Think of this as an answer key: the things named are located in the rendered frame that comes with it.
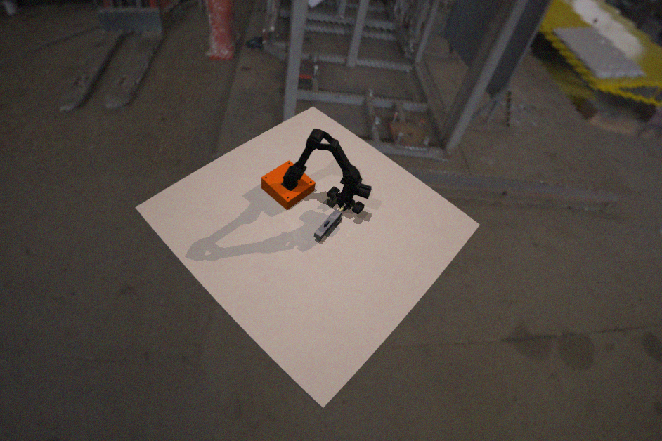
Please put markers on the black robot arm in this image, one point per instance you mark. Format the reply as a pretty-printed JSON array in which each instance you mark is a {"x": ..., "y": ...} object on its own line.
[{"x": 351, "y": 175}]

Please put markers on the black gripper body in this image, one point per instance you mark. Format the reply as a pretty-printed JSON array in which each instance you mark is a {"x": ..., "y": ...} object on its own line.
[{"x": 347, "y": 199}]

